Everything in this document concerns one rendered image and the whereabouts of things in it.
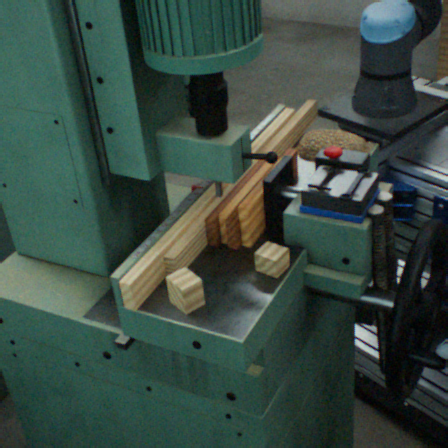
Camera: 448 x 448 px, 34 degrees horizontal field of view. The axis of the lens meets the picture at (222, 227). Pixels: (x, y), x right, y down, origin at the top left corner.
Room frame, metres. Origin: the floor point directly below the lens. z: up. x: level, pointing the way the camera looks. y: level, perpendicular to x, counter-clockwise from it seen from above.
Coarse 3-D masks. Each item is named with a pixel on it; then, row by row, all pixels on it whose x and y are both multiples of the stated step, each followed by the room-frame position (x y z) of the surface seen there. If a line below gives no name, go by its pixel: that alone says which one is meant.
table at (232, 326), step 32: (224, 256) 0.93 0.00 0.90; (160, 288) 0.86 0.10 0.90; (224, 288) 0.85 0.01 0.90; (256, 288) 0.84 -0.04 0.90; (288, 288) 0.86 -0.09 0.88; (320, 288) 0.89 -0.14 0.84; (352, 288) 0.86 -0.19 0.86; (128, 320) 0.83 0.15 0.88; (160, 320) 0.80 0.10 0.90; (192, 320) 0.78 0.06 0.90; (224, 320) 0.78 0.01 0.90; (256, 320) 0.77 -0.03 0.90; (192, 352) 0.77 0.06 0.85; (224, 352) 0.74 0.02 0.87; (256, 352) 0.76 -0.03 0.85
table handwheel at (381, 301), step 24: (432, 240) 0.85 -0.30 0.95; (408, 264) 0.81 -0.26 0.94; (432, 264) 0.96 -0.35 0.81; (312, 288) 0.93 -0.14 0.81; (408, 288) 0.78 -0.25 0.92; (432, 288) 0.90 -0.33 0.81; (408, 312) 0.76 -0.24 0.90; (432, 312) 0.83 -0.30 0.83; (408, 336) 0.83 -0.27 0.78; (432, 336) 0.90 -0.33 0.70; (408, 384) 0.79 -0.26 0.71
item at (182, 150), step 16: (176, 128) 1.05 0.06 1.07; (192, 128) 1.05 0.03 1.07; (240, 128) 1.03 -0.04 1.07; (160, 144) 1.04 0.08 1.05; (176, 144) 1.03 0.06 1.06; (192, 144) 1.01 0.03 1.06; (208, 144) 1.00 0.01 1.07; (224, 144) 0.98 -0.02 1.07; (240, 144) 1.00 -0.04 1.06; (160, 160) 1.04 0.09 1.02; (176, 160) 1.03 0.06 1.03; (192, 160) 1.01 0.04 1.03; (208, 160) 1.00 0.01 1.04; (224, 160) 0.98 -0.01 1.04; (240, 160) 1.00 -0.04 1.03; (208, 176) 1.00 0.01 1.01; (224, 176) 0.98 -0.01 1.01; (240, 176) 0.99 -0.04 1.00
